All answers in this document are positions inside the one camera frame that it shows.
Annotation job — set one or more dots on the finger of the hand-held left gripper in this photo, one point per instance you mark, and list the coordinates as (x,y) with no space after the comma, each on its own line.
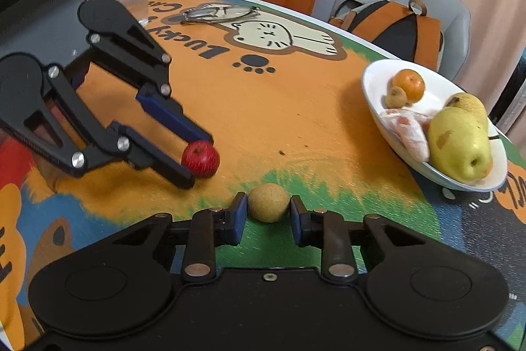
(164,110)
(164,168)

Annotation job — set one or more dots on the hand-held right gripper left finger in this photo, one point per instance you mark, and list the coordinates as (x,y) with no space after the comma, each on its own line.
(239,219)

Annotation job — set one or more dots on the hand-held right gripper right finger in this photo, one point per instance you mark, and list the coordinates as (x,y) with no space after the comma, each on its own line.
(298,221)

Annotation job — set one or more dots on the brown kiwi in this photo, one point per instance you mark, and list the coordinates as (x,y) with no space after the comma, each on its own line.
(268,203)
(396,97)

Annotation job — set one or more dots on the small red apple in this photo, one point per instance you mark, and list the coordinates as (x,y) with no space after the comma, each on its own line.
(203,162)

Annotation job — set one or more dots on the white bowl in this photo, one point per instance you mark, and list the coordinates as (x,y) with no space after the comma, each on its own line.
(374,88)

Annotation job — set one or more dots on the orange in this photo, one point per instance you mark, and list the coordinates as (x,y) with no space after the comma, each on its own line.
(408,84)

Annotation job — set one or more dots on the yellow pear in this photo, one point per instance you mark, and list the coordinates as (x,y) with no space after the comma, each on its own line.
(468,104)
(460,145)

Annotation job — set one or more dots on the clear plastic cup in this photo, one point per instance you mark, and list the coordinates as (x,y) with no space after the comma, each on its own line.
(131,1)

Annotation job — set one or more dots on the cat printed table mat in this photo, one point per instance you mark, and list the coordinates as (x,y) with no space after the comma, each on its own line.
(267,108)

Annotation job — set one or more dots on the eyeglasses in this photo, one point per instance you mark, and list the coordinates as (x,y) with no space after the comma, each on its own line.
(205,13)

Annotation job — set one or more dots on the orange and black backpack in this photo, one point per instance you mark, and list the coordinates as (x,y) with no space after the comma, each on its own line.
(390,30)

